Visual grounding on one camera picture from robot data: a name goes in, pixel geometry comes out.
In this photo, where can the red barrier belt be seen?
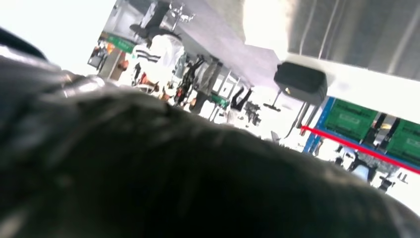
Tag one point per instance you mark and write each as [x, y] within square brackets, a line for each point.
[361, 149]

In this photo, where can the white table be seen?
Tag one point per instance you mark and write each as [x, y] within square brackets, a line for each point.
[377, 98]

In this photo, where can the chrome chair base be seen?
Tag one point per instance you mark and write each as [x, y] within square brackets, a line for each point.
[180, 14]

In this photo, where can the green plastic crate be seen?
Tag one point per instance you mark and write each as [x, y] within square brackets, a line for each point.
[349, 120]
[405, 141]

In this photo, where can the person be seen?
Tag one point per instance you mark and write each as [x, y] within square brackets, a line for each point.
[164, 52]

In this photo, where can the green wall sign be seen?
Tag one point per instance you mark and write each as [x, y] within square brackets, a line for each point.
[119, 42]

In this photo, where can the blue rack with green crates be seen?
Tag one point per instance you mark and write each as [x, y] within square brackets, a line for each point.
[320, 115]

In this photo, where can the black bag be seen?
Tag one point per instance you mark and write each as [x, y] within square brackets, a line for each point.
[300, 82]

